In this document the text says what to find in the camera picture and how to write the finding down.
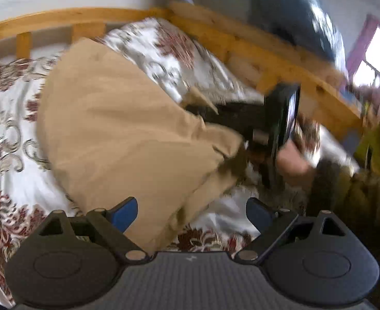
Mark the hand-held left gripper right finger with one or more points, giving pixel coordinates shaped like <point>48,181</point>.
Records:
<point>258,214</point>

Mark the window with purple frame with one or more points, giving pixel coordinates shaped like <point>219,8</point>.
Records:
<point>374,55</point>

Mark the wooden bed frame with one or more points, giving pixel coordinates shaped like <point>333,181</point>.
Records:
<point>209,29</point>

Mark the yellow-green cloth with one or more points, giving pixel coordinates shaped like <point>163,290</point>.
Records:
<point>377,151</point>

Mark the beige garment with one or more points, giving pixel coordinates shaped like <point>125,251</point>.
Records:
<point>112,129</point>

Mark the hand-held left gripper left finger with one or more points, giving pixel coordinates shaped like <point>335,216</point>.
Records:
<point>125,214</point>

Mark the person's right forearm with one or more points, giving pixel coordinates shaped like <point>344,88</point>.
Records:
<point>332,148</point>

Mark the blue bag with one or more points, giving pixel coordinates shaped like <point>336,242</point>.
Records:
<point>290,9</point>

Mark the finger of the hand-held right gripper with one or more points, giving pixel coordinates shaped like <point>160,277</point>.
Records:
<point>235,114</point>
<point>256,147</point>

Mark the person's right hand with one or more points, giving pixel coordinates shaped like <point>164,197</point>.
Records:
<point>291,164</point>

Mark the dark olive cloth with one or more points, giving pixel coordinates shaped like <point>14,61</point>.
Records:
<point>354,200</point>

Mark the floral bedsheet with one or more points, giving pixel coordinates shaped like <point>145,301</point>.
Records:
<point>2,174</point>

